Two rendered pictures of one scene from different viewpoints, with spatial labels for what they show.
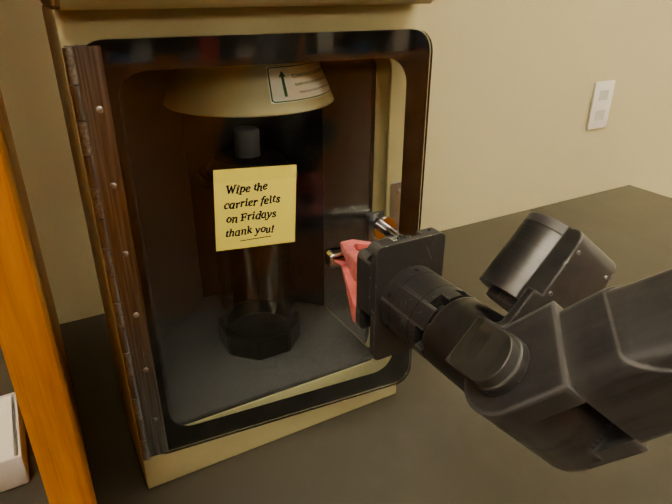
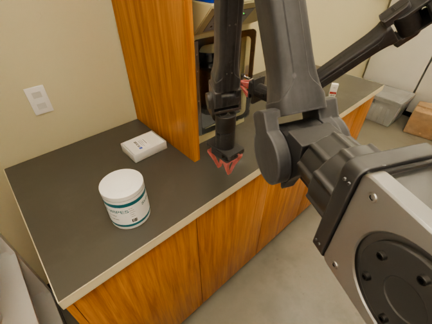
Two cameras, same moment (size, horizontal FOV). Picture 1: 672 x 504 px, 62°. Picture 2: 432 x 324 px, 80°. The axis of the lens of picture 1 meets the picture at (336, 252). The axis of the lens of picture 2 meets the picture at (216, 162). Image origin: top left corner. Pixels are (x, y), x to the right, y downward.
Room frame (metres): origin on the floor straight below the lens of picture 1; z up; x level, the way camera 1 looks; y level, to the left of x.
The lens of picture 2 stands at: (-0.53, 0.32, 1.64)
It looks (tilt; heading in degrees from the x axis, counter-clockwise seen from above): 40 degrees down; 347
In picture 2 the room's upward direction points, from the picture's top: straight up
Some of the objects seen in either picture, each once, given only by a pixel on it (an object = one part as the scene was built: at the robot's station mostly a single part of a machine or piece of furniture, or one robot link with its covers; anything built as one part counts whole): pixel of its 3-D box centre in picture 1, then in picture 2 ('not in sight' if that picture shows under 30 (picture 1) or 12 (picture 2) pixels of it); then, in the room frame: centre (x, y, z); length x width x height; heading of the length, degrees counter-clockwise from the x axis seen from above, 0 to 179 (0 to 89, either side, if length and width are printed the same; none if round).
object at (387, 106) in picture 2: not in sight; (377, 102); (1.89, -2.27, 0.17); 0.60 x 0.42 x 0.33; 27
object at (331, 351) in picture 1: (284, 253); (225, 85); (0.49, 0.05, 1.19); 0.30 x 0.01 x 0.40; 114
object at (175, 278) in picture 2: not in sight; (233, 181); (0.65, -0.06, 0.45); 2.05 x 0.67 x 0.90; 119
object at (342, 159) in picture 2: not in sight; (348, 181); (-0.37, 0.15, 1.45); 0.09 x 0.08 x 0.12; 93
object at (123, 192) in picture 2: not in sight; (126, 198); (0.09, 0.48, 1.02); 0.13 x 0.13 x 0.15
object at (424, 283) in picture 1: (423, 308); (261, 91); (0.37, -0.07, 1.20); 0.07 x 0.07 x 0.10; 29
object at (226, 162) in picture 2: not in sight; (226, 160); (0.06, 0.16, 1.14); 0.07 x 0.07 x 0.09; 29
